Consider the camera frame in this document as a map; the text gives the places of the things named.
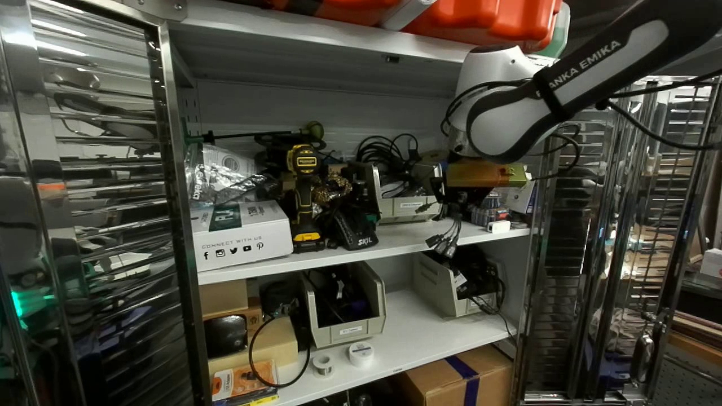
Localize black cable with adapter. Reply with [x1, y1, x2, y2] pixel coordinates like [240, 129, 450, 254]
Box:
[425, 217, 465, 262]

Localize wooden box lower left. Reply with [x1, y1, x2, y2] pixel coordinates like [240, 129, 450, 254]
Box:
[204, 314, 297, 402]

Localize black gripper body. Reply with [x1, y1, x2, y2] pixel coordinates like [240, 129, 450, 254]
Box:
[443, 187, 491, 222]

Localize grey storage bin upper shelf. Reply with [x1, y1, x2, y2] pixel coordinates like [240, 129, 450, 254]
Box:
[382, 196, 443, 222]

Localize black coiled cables in bin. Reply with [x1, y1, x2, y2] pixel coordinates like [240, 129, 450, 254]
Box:
[354, 130, 425, 190]

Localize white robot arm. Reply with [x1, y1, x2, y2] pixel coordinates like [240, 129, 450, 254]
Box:
[443, 0, 722, 163]

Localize grey bin right lower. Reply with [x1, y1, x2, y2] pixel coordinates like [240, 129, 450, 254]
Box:
[414, 252, 496, 317]

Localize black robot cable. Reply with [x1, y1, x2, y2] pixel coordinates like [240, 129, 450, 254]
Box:
[438, 66, 722, 164]

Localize white small adapter box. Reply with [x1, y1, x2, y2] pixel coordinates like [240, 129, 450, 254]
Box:
[487, 221, 512, 231]

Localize grey bin middle shelf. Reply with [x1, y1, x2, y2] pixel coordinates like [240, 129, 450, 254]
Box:
[300, 262, 386, 350]

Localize white electronics product box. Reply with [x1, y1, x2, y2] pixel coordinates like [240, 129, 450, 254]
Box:
[191, 201, 294, 272]

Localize white tape roll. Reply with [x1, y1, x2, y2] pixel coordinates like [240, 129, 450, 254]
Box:
[348, 342, 375, 366]
[312, 353, 333, 375]

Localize yellow black power drill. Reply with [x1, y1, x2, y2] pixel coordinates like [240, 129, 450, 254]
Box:
[274, 121, 352, 252]

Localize cardboard box with blue tape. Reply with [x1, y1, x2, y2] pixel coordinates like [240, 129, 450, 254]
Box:
[396, 344, 514, 406]

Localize orange plastic case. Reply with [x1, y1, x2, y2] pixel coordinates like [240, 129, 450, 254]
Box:
[262, 0, 564, 51]

